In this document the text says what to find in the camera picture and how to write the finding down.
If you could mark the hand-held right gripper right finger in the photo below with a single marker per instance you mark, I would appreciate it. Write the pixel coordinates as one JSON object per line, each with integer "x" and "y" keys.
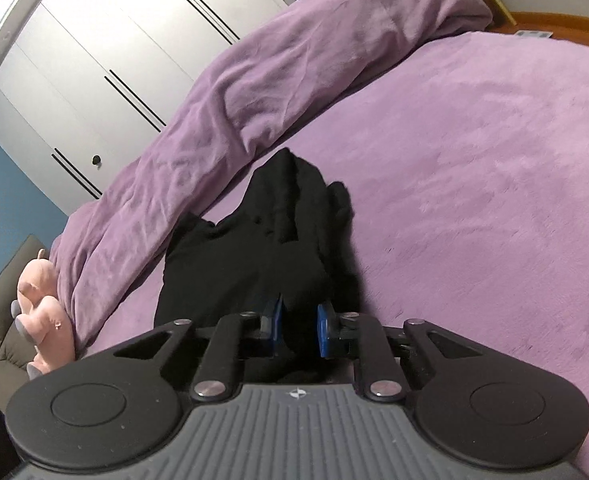
{"x": 323, "y": 332}

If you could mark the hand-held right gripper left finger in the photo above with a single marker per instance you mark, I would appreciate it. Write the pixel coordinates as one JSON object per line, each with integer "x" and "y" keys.
{"x": 275, "y": 329}

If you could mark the black t-shirt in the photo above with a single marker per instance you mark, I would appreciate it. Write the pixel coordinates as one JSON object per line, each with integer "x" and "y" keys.
{"x": 274, "y": 245}

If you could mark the purple fleece duvet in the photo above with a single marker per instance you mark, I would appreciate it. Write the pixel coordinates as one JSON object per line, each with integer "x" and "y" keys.
{"x": 234, "y": 100}

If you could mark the pink plush toy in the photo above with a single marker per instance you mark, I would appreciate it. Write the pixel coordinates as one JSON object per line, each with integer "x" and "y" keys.
{"x": 42, "y": 310}

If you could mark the white wardrobe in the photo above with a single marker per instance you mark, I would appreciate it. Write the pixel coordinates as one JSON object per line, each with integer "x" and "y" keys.
{"x": 104, "y": 45}

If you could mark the white remote control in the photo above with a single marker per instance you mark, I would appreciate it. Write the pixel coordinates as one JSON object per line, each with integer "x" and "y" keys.
{"x": 535, "y": 34}

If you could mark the wooden bed frame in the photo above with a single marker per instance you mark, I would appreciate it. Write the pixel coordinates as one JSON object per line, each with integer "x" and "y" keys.
{"x": 574, "y": 27}

